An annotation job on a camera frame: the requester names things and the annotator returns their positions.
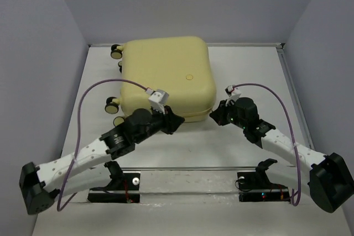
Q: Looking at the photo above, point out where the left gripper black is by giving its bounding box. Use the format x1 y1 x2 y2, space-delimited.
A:
133 103 184 144

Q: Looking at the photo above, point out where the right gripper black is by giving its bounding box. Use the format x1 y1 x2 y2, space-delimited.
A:
208 98 247 130

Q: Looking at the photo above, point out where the yellow hard-shell suitcase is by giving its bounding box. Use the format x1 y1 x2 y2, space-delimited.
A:
105 36 216 123

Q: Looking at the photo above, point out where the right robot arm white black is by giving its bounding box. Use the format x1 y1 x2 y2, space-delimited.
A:
210 97 353 213

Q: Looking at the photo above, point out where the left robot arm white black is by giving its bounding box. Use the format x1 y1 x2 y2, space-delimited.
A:
19 106 185 215

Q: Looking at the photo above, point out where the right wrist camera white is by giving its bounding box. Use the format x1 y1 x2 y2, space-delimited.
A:
225 85 242 106

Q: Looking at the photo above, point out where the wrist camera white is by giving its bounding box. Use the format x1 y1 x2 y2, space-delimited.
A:
145 88 169 114
225 85 242 106

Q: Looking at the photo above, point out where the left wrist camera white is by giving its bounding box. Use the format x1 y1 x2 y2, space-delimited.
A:
145 88 169 114

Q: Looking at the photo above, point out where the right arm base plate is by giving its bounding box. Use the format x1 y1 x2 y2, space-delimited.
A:
235 171 291 203

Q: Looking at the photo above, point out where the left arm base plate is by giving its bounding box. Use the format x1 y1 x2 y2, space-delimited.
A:
87 171 140 203

